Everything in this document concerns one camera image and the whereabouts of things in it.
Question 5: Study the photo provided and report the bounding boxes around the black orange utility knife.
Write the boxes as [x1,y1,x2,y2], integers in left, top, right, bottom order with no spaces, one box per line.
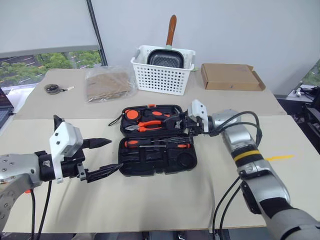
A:
[142,108,172,120]

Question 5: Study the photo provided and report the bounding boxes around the square pan with wooden handle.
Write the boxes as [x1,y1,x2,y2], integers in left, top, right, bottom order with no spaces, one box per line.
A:
[146,14,186,70]

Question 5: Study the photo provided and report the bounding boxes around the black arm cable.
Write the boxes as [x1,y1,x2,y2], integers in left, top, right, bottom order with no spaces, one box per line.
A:
[209,110,264,237]
[29,179,53,237]

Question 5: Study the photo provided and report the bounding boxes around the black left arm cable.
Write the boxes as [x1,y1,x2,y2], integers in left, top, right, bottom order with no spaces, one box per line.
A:
[29,179,53,237]

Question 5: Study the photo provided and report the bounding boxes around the short orange black screwdriver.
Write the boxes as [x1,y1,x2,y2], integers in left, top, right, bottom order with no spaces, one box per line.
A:
[164,142,192,151]

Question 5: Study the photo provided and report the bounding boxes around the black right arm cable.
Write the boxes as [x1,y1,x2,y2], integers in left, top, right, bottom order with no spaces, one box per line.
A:
[209,110,264,237]

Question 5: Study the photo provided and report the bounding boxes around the black window frame post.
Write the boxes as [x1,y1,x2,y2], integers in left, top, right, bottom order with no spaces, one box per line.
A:
[85,0,109,67]

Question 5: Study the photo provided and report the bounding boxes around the orange black tape measure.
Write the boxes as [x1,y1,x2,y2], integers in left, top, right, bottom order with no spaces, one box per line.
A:
[124,108,141,121]

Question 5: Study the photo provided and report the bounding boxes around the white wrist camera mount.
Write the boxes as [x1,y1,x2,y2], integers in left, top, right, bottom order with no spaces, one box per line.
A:
[48,121,84,185]
[187,99,210,133]

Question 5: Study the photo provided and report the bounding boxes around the grey beige table sheet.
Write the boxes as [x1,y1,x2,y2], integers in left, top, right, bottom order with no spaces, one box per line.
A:
[14,67,289,121]

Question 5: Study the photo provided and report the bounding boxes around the long orange black screwdriver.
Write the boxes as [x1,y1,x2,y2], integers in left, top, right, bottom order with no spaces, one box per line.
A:
[122,139,168,150]

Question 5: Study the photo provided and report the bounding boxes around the clear bag of brown sheets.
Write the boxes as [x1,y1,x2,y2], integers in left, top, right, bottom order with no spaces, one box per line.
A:
[84,65,137,104]

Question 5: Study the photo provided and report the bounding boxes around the black equipment rack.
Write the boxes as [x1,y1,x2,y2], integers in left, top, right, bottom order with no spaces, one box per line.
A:
[274,84,320,161]

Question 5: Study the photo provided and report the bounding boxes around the white perforated plastic basket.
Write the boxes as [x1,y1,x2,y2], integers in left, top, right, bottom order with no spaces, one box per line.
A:
[130,44,197,96]

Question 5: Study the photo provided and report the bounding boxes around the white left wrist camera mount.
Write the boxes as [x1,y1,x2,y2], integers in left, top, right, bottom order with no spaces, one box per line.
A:
[48,121,84,185]

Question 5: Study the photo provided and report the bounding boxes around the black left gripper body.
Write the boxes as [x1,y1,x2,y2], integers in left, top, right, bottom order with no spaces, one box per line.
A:
[59,149,90,182]

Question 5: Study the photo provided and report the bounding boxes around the black tool case wrist strap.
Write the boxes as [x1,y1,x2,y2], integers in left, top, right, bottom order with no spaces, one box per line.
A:
[107,113,126,127]

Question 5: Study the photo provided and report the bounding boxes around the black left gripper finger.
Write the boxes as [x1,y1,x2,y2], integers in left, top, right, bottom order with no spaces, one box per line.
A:
[84,162,125,185]
[82,137,113,151]

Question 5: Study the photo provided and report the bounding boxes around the dark laptop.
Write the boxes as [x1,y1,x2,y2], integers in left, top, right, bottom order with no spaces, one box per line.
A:
[0,86,16,132]

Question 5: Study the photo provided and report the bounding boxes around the yellow tape strip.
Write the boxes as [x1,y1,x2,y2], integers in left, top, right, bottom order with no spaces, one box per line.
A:
[264,154,296,162]

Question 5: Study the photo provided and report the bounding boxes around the black plastic tool case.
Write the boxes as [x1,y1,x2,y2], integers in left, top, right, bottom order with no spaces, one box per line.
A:
[117,104,199,178]

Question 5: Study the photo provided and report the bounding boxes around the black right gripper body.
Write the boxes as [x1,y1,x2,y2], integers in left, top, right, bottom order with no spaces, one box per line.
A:
[178,113,204,137]

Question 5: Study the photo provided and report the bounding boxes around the flat brown cardboard box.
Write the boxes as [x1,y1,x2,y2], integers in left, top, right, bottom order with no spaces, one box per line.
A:
[200,62,267,92]

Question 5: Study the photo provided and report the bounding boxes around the orange handled pliers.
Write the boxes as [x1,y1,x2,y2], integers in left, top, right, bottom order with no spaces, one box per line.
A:
[124,120,163,133]

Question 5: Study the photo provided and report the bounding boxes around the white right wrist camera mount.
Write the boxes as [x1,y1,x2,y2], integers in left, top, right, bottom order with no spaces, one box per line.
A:
[187,99,210,133]

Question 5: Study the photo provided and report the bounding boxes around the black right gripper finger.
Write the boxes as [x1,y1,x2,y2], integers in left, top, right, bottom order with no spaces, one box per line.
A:
[163,113,188,127]
[165,134,195,145]

